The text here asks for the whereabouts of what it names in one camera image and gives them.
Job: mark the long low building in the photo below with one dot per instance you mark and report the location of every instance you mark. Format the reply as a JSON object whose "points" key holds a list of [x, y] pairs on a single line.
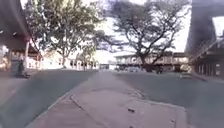
{"points": [[133, 60]]}

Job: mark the large spreading tree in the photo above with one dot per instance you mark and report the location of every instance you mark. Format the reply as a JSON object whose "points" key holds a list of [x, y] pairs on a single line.
{"points": [[145, 57]]}

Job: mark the reddish paved path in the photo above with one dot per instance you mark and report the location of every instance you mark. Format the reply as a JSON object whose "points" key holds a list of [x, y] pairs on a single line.
{"points": [[100, 106]]}

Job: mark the dark vehicle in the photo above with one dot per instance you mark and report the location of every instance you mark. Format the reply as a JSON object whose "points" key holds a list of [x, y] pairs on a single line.
{"points": [[156, 69]]}

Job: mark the leafy green tree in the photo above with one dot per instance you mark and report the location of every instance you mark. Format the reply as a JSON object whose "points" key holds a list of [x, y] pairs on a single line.
{"points": [[63, 55]]}

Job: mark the pale building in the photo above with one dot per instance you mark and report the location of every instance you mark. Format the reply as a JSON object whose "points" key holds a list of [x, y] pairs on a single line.
{"points": [[53, 61]]}

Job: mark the dark building with stairs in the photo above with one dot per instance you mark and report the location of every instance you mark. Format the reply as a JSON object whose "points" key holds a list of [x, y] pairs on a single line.
{"points": [[206, 53]]}

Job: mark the dark bin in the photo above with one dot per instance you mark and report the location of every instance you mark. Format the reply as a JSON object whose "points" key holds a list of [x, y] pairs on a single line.
{"points": [[16, 68]]}

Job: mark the building with dark roof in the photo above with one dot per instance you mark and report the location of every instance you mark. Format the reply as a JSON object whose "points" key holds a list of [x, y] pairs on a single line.
{"points": [[10, 31]]}

